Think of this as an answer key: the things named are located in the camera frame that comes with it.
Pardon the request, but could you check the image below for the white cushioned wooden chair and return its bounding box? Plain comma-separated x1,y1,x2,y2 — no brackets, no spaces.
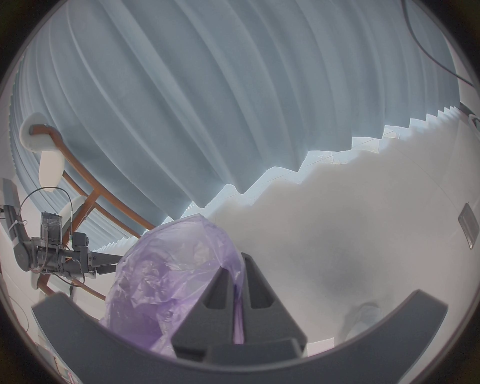
19,112,157,301

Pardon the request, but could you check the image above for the black cable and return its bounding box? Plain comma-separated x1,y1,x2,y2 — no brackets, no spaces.
401,0,476,87
18,187,74,244

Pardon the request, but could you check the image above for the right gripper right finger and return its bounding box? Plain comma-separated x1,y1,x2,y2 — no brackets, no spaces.
241,252,308,355

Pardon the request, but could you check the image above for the pale blue curtain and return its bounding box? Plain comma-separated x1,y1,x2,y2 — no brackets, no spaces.
9,0,463,253

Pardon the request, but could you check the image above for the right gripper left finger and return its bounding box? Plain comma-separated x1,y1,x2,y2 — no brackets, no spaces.
171,267,241,361

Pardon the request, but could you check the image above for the purple plastic bag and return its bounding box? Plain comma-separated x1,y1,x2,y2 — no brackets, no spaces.
99,214,246,357

